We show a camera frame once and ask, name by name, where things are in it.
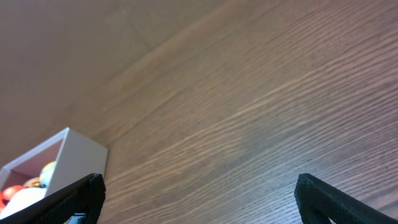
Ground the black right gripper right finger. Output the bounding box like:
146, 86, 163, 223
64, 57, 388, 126
294, 173, 397, 224

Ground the small orange round wheel toy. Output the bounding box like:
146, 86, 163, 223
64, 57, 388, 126
22, 177, 42, 188

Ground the yellow ball with grey stripes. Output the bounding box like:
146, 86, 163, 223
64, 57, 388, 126
39, 161, 56, 188

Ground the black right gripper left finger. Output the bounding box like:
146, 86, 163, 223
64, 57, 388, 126
1, 173, 106, 224

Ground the white cardboard box pink inside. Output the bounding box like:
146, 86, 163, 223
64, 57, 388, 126
1, 128, 108, 196

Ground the white plush duck toy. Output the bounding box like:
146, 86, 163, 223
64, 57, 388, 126
1, 187, 47, 219

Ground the orange rubber toy figure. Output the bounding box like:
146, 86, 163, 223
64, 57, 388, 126
1, 185, 24, 210

